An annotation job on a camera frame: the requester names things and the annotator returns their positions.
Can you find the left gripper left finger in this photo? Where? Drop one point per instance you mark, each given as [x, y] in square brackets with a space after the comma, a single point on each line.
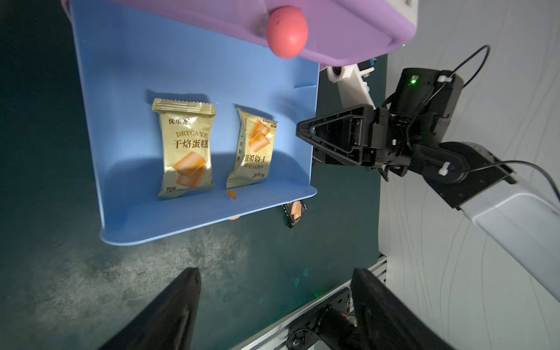
[168, 321]

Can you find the blue drawer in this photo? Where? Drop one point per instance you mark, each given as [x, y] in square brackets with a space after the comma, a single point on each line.
[126, 141]

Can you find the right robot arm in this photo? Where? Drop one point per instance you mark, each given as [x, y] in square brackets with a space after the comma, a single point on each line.
[469, 178]

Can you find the black cookie packet two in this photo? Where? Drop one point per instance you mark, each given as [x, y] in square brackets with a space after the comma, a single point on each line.
[294, 211]

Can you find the gold cookie packet two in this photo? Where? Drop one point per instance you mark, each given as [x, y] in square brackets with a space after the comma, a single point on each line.
[254, 152]

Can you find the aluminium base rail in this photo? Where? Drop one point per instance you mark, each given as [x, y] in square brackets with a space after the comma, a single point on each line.
[297, 329]

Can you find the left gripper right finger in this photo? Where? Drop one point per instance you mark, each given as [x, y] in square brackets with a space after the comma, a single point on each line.
[383, 321]

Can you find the gold cookie packet one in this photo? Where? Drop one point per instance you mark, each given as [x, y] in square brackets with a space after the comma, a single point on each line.
[186, 131]

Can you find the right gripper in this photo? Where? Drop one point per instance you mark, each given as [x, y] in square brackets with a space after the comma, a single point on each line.
[361, 136]

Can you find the purple drawer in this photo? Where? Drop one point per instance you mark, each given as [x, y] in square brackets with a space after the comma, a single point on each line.
[332, 33]

